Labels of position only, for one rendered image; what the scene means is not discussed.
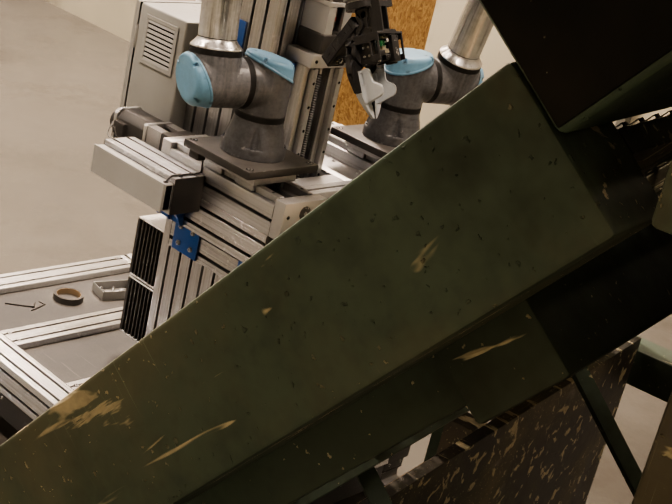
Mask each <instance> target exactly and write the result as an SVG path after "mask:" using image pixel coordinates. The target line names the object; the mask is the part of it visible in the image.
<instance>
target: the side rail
mask: <svg viewBox="0 0 672 504"><path fill-rule="evenodd" d="M658 199H659V197H658V196H657V194H656V193H655V191H654V189H653V188H652V186H651V184H650V183H649V181H648V179H647V178H646V176H645V175H644V173H643V171H642V170H641V168H640V166H639V165H638V163H637V161H636V160H635V158H634V157H633V155H632V153H631V152H630V150H629V148H628V147H627V145H626V143H625V142H624V140H623V139H622V137H621V135H620V134H619V132H618V130H617V129H616V127H615V125H614V124H613V122H609V123H605V124H601V125H597V126H593V127H589V128H585V129H581V130H577V131H573V132H569V133H563V132H560V131H559V130H558V129H556V128H555V126H554V124H553V123H552V121H551V119H550V118H549V116H548V114H547V113H546V111H545V109H544V108H543V106H542V104H541V103H540V101H539V99H538V98H537V96H536V94H535V93H534V91H533V89H532V88H531V86H530V84H529V83H528V81H527V79H526V78H525V76H524V74H523V73H522V71H521V69H520V68H519V66H518V64H517V63H516V62H510V63H507V64H506V65H505V66H503V67H502V68H501V69H499V70H498V71H497V72H495V73H494V74H493V75H491V76H490V77H489V78H487V79H486V80H485V81H483V82H482V83H481V84H479V85H478V86H477V87H475V88H474V89H473V90H471V91H470V92H469V93H467V94H466V95H465V96H463V97H462V98H461V99H459V100H458V101H457V102H455V103H454V104H453V105H451V106H450V107H449V108H447V109H446V110H445V111H443V112H442V113H441V114H440V115H438V116H437V117H436V118H434V119H433V120H432V121H430V122H429V123H428V124H426V125H425V126H424V127H422V128H421V129H420V130H418V131H417V132H416V133H414V134H413V135H412V136H410V137H409V138H408V139H406V140H405V141H404V142H402V143H401V144H400V145H398V146H397V147H396V148H394V149H393V150H392V151H390V152H389V153H388V154H386V155H385V156H384V157H382V158H381V159H380V160H378V161H377V162H376V163H374V164H373V165H372V166H370V167H369V168H368V169H366V170H365V171H364V172H363V173H361V174H360V175H359V176H357V177H356V178H355V179H353V180H352V181H351V182H349V183H348V184H347V185H345V186H344V187H343V188H341V189H340V190H339V191H337V192H336V193H335V194H333V195H332V196H331V197H329V198H328V199H327V200H325V201H324V202H323V203H321V204H320V205H319V206H317V207H316V208H315V209H313V210H312V211H311V212H309V213H308V214H307V215H305V216H304V217H303V218H301V219H300V220H299V221H297V222H296V223H295V224H293V225H292V226H291V227H290V228H288V229H287V230H286V231H284V232H283V233H282V234H280V235H279V236H278V237H276V238H275V239H274V240H272V241H271V242H270V243H268V244H267V245H266V246H264V247H263V248H262V249H260V250H259V251H258V252H256V253H255V254H254V255H252V256H251V257H250V258H248V259H247V260H246V261H244V262H243V263H242V264H240V265H239V266H238V267H236V268H235V269H234V270H232V271H231V272H230V273H228V274H227V275H226V276H224V277H223V278H222V279H220V280H219V281H218V282H217V283H215V284H214V285H213V286H211V287H210V288H209V289H207V290H206V291H205V292H203V293H202V294H201V295H199V296H198V297H197V298H195V299H194V300H193V301H191V302H190V303H189V304H187V305H186V306H185V307H183V308H182V309H181V310H179V311H178V312H177V313H175V314H174V315H173V316H171V317H170V318H169V319H167V320H166V321H165V322H163V323H162V324H161V325H159V326H158V327H157V328H155V329H154V330H153V331H151V332H150V333H149V334H147V335H146V336H145V337H143V338H142V339H141V340H140V341H138V342H137V343H136V344H134V345H133V346H132V347H130V348H129V349H128V350H126V351H125V352H124V353H122V354H121V355H120V356H118V357H117V358H116V359H114V360H113V361H112V362H110V363H109V364H108V365H106V366H105V367H104V368H102V369H101V370H100V371H98V372H97V373H96V374H94V375H93V376H92V377H90V378H89V379H88V380H86V381H85V382H84V383H82V384H81V385H80V386H78V387H77V388H76V389H74V390H73V391H72V392H70V393H69V394H68V395H67V396H65V397H64V398H63V399H61V400H60V401H59V402H57V403H56V404H55V405H53V406H52V407H51V408H49V409H48V410H47V411H45V412H44V413H43V414H41V415H40V416H39V417H37V418H36V419H35V420H33V421H32V422H31V423H29V424H28V425H27V426H25V427H24V428H23V429H21V430H20V431H19V432H17V433H16V434H15V435H13V436H12V437H11V438H9V439H8V440H7V441H5V442H4V443H3V444H1V445H0V504H186V503H188V502H189V501H191V500H193V499H194V498H196V497H197V496H199V495H201V494H202V493H204V492H206V491H207V490H209V489H211V488H212V487H214V486H216V485H217V484H219V483H221V482H222V481H224V480H226V479H227V478H229V477H231V476H232V475H234V474H236V473H237V472H239V471H241V470H242V469H244V468H246V467H247V466H249V465H251V464H252V463H254V462H256V461H257V460H259V459H261V458H262V457H264V456H266V455H267V454H269V453H271V452H272V451H274V450H276V449H277V448H279V447H281V446H282V445H284V444H286V443H287V442H289V441H291V440H292V439H294V438H296V437H297V436H299V435H301V434H302V433H304V432H306V431H307V430H309V429H311V428H312V427H314V426H316V425H317V424H319V423H321V422H322V421H324V420H326V419H327V418H329V417H331V416H332V415H334V414H336V413H337V412H339V411H341V410H342V409H344V408H346V407H347V406H349V405H351V404H352V403H354V402H356V401H357V400H359V399H361V398H362V397H364V396H366V395H367V394H369V393H371V392H372V391H374V390H376V389H377V388H379V387H381V386H382V385H384V384H386V383H387V382H389V381H391V380H392V379H394V378H396V377H397V376H399V375H401V374H402V373H404V372H406V371H407V370H409V369H411V368H412V367H414V366H416V365H417V364H419V363H421V362H422V361H424V360H426V359H427V358H429V357H431V356H432V355H434V354H436V353H437V352H439V351H441V350H442V349H444V348H446V347H447V346H449V345H451V344H452V343H454V342H456V341H457V340H459V339H461V338H462V337H464V336H466V335H467V334H469V333H471V332H472V331H474V330H476V329H477V328H479V327H481V326H482V325H484V324H486V323H487V322H489V321H491V320H492V319H494V318H496V317H497V316H499V315H500V314H502V313H504V312H505V311H507V310H509V309H510V308H512V307H514V306H515V305H517V304H519V303H520V302H522V301H524V300H525V299H527V298H529V297H530V296H532V295H534V294H535V293H537V292H539V291H540V290H542V289H544V288H545V287H547V286H549V285H550V284H552V283H554V282H555V281H557V280H559V279H560V278H562V277H564V276H565V275H567V274H569V273H570V272H572V271H574V270H575V269H577V268H579V267H580V266H582V265H584V264H585V263H587V262H589V261H590V260H592V259H594V258H595V257H597V256H599V255H600V254H602V253H604V252H605V251H607V250H609V249H610V248H612V247H614V246H615V245H617V244H619V243H620V242H622V241H624V240H625V239H627V238H629V237H630V236H632V235H634V234H635V233H637V232H639V231H640V230H642V229H644V228H645V227H647V226H649V225H650V224H652V217H653V214H654V211H655V208H656V205H657V202H658Z"/></svg>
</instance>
